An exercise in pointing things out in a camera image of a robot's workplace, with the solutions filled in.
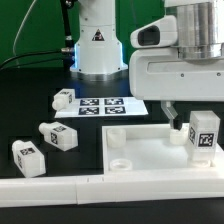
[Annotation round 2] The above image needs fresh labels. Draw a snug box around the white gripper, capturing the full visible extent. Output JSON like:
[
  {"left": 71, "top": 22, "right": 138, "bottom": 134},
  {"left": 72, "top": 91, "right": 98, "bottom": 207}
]
[{"left": 129, "top": 48, "right": 224, "bottom": 130}]

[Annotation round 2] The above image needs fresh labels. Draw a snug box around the white square tabletop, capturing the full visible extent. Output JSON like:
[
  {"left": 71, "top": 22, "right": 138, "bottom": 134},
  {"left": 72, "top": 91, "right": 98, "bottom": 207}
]
[{"left": 102, "top": 124, "right": 224, "bottom": 175}]

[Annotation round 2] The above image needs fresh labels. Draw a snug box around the white sheet with tags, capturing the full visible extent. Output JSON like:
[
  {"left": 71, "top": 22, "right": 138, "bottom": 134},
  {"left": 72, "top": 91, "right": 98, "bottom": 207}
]
[{"left": 55, "top": 97, "right": 148, "bottom": 118}]

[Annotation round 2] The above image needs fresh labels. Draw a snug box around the white L-shaped obstacle fence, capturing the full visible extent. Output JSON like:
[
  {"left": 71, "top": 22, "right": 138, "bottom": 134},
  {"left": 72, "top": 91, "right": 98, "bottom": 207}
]
[{"left": 0, "top": 125, "right": 224, "bottom": 208}]

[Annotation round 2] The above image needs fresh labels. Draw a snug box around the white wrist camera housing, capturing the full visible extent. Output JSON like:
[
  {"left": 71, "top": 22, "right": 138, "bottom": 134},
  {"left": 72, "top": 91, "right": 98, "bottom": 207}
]
[{"left": 130, "top": 15, "right": 178, "bottom": 49}]

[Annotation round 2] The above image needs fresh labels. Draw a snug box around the black cable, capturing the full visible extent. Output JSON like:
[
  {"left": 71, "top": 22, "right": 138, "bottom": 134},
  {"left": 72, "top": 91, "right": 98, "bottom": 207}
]
[{"left": 0, "top": 49, "right": 75, "bottom": 70}]

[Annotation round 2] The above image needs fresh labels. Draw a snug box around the grey cable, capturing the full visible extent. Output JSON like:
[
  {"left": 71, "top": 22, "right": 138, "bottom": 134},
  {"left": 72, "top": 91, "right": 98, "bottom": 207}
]
[{"left": 12, "top": 0, "right": 38, "bottom": 58}]

